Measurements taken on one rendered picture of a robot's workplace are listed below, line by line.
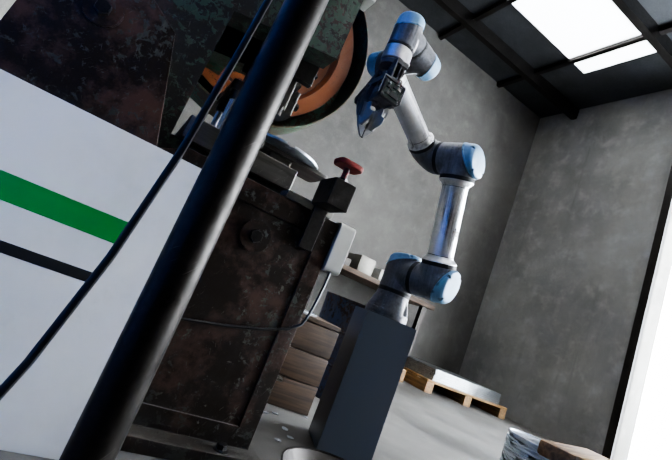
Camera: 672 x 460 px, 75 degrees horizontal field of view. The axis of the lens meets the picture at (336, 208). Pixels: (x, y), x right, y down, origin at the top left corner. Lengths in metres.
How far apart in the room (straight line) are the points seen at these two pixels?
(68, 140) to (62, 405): 0.49
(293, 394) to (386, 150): 4.20
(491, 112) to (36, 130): 6.35
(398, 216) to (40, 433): 5.03
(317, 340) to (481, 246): 5.02
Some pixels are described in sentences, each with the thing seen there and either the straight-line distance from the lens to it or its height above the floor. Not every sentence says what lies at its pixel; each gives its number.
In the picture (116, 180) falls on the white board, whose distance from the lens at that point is 1.00.
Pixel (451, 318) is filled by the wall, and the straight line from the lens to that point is 6.36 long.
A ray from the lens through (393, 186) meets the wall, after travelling 5.62.
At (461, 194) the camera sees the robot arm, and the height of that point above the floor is 0.90.
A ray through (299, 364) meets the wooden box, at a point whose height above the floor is 0.17.
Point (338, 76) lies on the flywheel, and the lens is 1.93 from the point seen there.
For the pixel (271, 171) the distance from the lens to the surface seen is 1.14.
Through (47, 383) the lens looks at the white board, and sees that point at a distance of 0.97.
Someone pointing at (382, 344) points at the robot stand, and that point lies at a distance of 1.50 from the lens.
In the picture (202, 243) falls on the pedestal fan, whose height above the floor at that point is 0.42.
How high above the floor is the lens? 0.41
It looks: 12 degrees up
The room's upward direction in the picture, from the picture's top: 22 degrees clockwise
